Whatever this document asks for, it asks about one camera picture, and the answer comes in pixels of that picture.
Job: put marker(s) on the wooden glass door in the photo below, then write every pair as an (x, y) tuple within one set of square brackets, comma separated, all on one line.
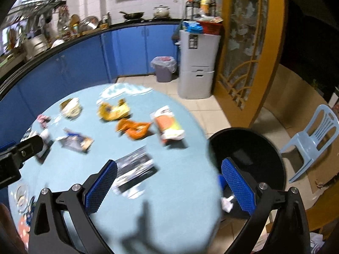
[(227, 58)]

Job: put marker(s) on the steel cooking pot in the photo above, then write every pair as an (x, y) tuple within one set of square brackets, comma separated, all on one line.
[(161, 11)]

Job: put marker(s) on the stacked metal bowls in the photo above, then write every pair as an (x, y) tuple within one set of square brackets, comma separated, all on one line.
[(89, 23)]

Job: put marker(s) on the black wok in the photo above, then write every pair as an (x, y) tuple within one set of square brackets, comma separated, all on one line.
[(132, 15)]

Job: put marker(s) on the black silver packet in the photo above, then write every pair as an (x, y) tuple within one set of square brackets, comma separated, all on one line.
[(132, 166)]

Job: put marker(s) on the yellow bottle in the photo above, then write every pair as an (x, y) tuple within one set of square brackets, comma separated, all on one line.
[(204, 4)]

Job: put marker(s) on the orange snack wrapper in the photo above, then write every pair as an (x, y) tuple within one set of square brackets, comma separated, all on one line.
[(132, 129)]

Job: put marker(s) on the orange melon print package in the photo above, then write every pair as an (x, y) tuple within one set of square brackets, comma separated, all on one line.
[(166, 124)]

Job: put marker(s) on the blue white snack wrapper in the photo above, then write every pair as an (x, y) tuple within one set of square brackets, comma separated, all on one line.
[(76, 141)]

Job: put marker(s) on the white storage cabinet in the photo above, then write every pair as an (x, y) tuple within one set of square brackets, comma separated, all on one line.
[(197, 66)]

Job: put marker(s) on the blue snack packets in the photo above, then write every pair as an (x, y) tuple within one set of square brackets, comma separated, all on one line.
[(192, 27)]

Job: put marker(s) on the light blue plastic chair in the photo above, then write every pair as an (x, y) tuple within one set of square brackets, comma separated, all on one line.
[(317, 135)]

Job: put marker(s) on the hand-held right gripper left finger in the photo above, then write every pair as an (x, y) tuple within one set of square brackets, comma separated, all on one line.
[(102, 187)]

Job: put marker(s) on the white plastic bag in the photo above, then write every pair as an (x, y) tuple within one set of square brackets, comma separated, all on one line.
[(316, 242)]

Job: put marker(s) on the brown cardboard sheet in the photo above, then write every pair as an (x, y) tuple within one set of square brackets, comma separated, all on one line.
[(291, 90)]

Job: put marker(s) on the white plate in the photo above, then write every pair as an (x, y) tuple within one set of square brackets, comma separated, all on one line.
[(57, 43)]

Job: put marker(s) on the metal dish rack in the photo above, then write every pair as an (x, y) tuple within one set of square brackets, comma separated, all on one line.
[(31, 9)]

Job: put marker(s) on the wooden cutting board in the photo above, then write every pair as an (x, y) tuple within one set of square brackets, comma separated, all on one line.
[(74, 19)]

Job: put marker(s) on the yellow snack wrapper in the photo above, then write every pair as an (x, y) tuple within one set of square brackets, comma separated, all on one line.
[(111, 111)]

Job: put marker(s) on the cream paper wrapper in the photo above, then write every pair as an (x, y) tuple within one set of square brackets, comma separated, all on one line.
[(71, 108)]

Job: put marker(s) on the small pink wrapper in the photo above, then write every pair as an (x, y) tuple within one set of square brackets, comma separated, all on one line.
[(43, 119)]

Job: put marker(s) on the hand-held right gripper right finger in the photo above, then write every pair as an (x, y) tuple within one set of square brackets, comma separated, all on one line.
[(238, 187)]

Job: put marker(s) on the white crumpled tissue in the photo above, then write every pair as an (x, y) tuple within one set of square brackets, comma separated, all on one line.
[(227, 205)]

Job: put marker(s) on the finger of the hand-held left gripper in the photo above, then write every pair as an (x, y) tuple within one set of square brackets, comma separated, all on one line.
[(29, 148), (9, 176)]

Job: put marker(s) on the red plastic basket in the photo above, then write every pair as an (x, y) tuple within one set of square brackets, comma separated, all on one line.
[(212, 27)]

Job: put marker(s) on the blue kitchen cabinets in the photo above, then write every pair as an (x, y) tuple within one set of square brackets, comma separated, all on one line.
[(79, 63)]

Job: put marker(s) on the round black bin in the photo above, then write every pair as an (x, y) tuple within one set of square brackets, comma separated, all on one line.
[(246, 143)]

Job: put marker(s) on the grey bin with liner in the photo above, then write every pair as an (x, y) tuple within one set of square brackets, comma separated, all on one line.
[(164, 70)]

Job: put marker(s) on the white canister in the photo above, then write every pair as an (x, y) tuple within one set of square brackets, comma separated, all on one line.
[(106, 19)]

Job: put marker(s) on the large steel stockpot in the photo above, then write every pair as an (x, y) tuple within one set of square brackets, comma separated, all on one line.
[(35, 46)]

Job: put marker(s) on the light blue tablecloth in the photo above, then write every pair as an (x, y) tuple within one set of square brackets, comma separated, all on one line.
[(164, 190)]

